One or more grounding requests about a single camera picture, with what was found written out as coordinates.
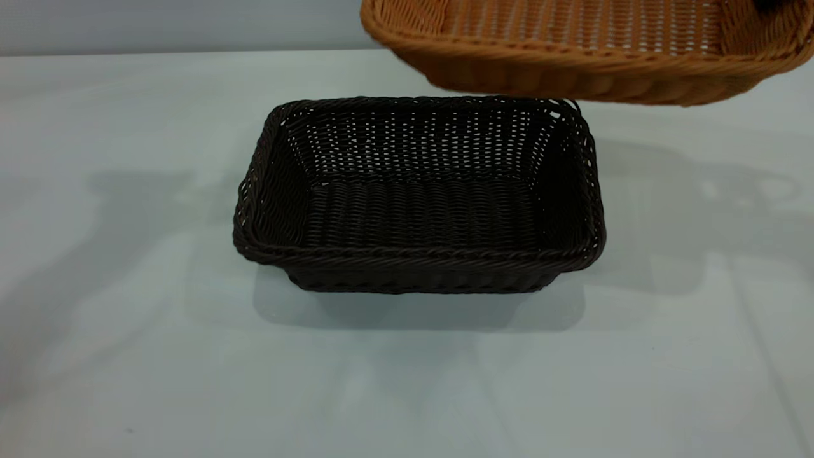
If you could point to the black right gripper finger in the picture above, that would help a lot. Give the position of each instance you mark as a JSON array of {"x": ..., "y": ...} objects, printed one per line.
[{"x": 769, "y": 4}]

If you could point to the black wicker basket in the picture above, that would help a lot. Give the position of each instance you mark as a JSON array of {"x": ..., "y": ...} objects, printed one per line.
[{"x": 420, "y": 216}]

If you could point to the orange wicker basket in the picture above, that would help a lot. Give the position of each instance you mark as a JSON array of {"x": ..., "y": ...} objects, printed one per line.
[{"x": 572, "y": 63}]

